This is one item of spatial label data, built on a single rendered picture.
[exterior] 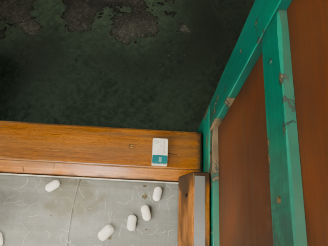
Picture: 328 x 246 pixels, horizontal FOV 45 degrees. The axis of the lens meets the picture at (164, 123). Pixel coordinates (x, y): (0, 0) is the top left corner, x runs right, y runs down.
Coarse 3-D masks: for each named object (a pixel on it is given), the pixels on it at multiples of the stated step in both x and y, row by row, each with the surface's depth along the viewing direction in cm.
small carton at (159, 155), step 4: (156, 140) 89; (160, 140) 89; (164, 140) 89; (152, 144) 90; (156, 144) 89; (160, 144) 89; (164, 144) 89; (152, 148) 88; (156, 148) 88; (160, 148) 88; (164, 148) 88; (152, 152) 88; (156, 152) 88; (160, 152) 88; (164, 152) 88; (152, 156) 88; (156, 156) 88; (160, 156) 88; (164, 156) 88; (152, 160) 87; (156, 160) 87; (160, 160) 87; (164, 160) 87; (152, 164) 88; (156, 164) 88; (160, 164) 88; (164, 164) 88
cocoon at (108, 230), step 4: (104, 228) 84; (108, 228) 84; (112, 228) 84; (100, 232) 84; (104, 232) 83; (108, 232) 83; (112, 232) 84; (100, 236) 83; (104, 236) 83; (108, 236) 84
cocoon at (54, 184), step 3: (54, 180) 87; (57, 180) 87; (51, 183) 87; (54, 183) 87; (57, 183) 87; (45, 186) 87; (48, 186) 86; (51, 186) 86; (54, 186) 86; (57, 186) 87; (48, 189) 86; (51, 189) 86
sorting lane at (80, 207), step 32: (0, 192) 87; (32, 192) 87; (64, 192) 88; (96, 192) 88; (128, 192) 89; (0, 224) 85; (32, 224) 85; (64, 224) 85; (96, 224) 86; (160, 224) 87
